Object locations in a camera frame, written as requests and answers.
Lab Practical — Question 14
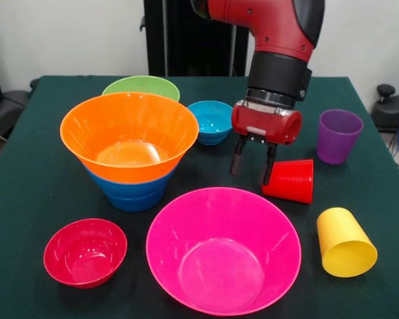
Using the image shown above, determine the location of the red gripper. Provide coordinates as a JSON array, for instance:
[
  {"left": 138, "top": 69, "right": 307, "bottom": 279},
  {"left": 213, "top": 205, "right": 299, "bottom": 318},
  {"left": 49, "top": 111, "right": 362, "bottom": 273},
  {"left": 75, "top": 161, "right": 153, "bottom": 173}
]
[{"left": 229, "top": 98, "right": 303, "bottom": 187}]

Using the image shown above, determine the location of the red cup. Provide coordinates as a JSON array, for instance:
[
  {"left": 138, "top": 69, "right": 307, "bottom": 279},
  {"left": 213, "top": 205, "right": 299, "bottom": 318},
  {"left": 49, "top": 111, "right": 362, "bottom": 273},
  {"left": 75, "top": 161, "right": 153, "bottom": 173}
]
[{"left": 261, "top": 159, "right": 315, "bottom": 205}]

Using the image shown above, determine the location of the large blue bowl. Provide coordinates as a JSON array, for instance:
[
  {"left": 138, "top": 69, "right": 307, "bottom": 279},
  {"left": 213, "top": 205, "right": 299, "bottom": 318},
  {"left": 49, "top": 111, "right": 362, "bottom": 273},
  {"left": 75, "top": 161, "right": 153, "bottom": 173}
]
[{"left": 82, "top": 162, "right": 179, "bottom": 202}]

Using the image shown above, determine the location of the large orange bowl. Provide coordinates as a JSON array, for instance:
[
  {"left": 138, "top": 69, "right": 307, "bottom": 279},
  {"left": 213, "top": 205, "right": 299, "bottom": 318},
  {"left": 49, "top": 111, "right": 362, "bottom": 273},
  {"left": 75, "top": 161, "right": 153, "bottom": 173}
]
[{"left": 59, "top": 92, "right": 200, "bottom": 184}]

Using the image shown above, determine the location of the small light blue bowl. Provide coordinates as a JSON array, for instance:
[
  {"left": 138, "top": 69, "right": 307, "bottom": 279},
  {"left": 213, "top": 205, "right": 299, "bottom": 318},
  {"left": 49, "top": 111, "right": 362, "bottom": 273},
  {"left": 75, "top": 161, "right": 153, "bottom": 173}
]
[{"left": 187, "top": 100, "right": 235, "bottom": 146}]

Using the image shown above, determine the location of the purple cup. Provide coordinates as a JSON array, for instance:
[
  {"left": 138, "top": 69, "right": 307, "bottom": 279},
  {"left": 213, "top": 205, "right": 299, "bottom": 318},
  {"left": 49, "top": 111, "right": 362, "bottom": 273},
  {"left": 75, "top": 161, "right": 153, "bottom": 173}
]
[{"left": 316, "top": 108, "right": 364, "bottom": 165}]

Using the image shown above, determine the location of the large pink bowl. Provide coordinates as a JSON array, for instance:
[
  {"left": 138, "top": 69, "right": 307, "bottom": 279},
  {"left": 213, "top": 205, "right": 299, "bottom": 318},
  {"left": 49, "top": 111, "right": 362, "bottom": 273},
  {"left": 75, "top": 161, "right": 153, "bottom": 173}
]
[{"left": 145, "top": 187, "right": 303, "bottom": 316}]

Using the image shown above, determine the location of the yellow cup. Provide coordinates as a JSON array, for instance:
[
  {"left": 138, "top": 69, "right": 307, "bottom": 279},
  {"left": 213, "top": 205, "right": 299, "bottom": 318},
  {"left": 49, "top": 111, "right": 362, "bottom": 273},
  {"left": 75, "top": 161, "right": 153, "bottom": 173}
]
[{"left": 316, "top": 207, "right": 378, "bottom": 278}]

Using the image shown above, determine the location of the ribbed blue bowl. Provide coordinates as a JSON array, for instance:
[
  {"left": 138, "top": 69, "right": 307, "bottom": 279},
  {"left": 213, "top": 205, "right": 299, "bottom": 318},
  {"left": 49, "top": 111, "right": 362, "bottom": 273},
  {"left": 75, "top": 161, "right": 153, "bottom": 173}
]
[{"left": 104, "top": 185, "right": 168, "bottom": 213}]

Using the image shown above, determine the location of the green bowl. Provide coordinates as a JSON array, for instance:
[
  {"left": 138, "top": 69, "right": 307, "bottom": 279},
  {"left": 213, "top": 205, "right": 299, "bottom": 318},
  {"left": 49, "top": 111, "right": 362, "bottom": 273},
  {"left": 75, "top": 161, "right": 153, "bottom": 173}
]
[{"left": 102, "top": 75, "right": 181, "bottom": 102}]

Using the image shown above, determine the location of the small crimson bowl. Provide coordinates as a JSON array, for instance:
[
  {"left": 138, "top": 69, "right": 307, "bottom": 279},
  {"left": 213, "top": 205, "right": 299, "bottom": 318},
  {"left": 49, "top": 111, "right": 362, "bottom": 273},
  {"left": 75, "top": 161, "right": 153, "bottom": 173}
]
[{"left": 43, "top": 218, "right": 128, "bottom": 289}]

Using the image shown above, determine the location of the dark green tablecloth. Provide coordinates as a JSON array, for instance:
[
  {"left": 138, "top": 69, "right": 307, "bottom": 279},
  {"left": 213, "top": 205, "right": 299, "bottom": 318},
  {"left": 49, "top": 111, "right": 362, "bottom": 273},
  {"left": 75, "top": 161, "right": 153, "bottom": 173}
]
[{"left": 0, "top": 75, "right": 399, "bottom": 319}]

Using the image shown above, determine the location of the black pedestal leg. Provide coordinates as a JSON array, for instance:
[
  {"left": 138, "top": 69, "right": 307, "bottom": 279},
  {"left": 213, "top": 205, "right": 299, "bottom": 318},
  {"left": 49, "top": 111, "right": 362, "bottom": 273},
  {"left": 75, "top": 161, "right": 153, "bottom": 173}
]
[
  {"left": 0, "top": 89, "right": 29, "bottom": 137},
  {"left": 371, "top": 84, "right": 399, "bottom": 134}
]

